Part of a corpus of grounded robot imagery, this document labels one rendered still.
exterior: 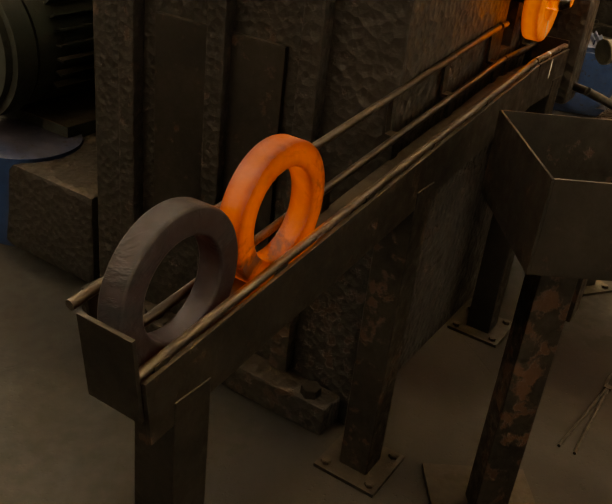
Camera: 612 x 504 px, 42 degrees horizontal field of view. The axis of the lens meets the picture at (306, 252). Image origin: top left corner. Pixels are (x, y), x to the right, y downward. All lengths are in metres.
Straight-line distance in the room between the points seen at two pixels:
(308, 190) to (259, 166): 0.13
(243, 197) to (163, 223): 0.14
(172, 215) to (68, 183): 1.23
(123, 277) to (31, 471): 0.84
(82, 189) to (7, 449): 0.67
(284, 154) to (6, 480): 0.88
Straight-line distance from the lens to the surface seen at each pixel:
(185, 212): 0.78
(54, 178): 2.03
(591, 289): 2.35
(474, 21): 1.54
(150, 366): 0.80
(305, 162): 0.95
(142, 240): 0.76
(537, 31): 1.66
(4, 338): 1.89
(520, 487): 1.62
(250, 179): 0.87
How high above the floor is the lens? 1.07
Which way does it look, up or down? 29 degrees down
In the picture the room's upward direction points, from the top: 7 degrees clockwise
